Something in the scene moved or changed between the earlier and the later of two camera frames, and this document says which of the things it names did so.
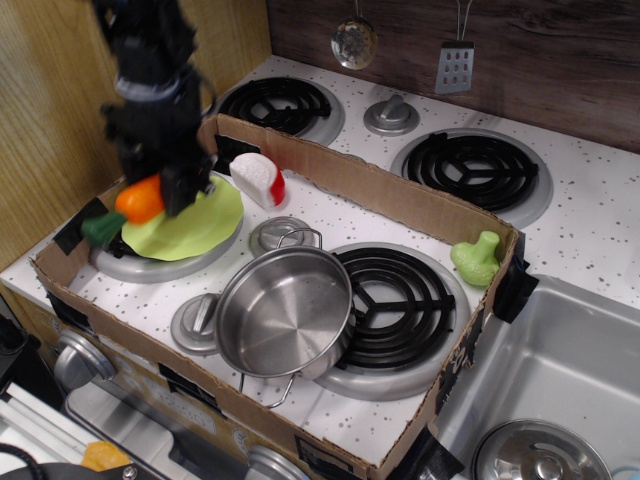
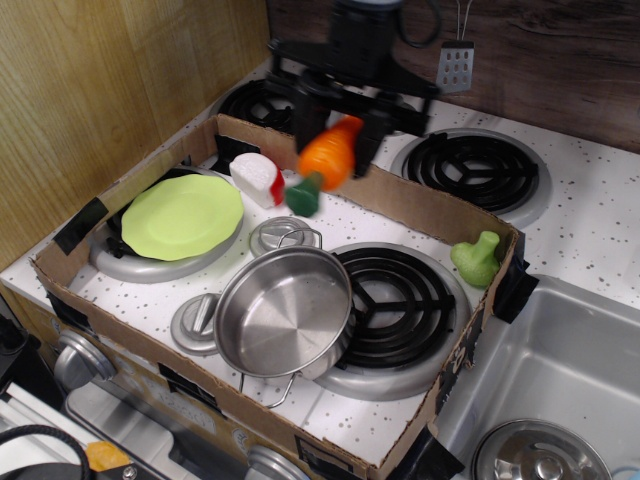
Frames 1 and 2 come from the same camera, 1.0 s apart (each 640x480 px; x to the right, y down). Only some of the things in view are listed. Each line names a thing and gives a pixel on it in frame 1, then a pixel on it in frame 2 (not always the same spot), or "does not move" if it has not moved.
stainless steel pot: [287, 310] does not move
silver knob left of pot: [193, 327] does not move
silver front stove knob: [79, 363] does not move
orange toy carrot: [140, 201] to [326, 159]
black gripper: [157, 122] to [359, 69]
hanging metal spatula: [456, 61] does not move
